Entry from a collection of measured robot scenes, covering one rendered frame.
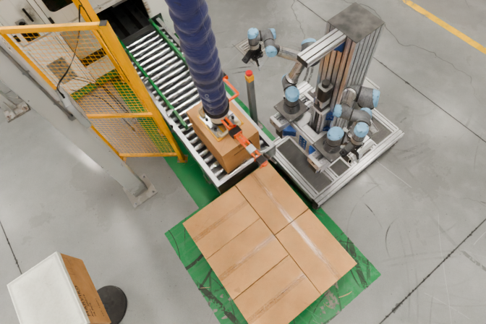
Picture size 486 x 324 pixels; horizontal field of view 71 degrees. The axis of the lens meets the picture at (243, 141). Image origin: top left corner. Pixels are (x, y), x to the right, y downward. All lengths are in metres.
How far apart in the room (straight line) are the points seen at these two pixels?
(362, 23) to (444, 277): 2.58
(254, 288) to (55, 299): 1.49
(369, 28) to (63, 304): 2.78
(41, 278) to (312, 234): 2.16
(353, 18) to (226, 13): 3.32
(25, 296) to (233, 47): 3.64
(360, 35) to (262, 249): 1.90
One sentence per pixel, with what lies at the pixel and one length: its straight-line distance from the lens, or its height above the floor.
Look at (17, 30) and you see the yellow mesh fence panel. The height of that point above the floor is 2.09.
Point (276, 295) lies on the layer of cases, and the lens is 3.07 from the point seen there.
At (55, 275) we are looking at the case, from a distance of 3.07.
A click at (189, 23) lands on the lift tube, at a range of 2.09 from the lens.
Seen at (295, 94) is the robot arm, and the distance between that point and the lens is 2.87.
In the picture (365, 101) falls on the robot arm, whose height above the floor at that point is 1.61.
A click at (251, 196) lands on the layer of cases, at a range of 3.24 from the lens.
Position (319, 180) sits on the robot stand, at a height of 0.21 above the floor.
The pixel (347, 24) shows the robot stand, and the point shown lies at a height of 2.03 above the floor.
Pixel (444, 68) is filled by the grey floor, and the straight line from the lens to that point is 5.08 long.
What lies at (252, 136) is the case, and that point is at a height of 0.93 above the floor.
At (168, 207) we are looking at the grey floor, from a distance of 3.95.
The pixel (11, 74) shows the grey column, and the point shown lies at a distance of 2.42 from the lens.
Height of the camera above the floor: 3.61
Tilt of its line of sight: 62 degrees down
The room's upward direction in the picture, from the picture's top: 11 degrees counter-clockwise
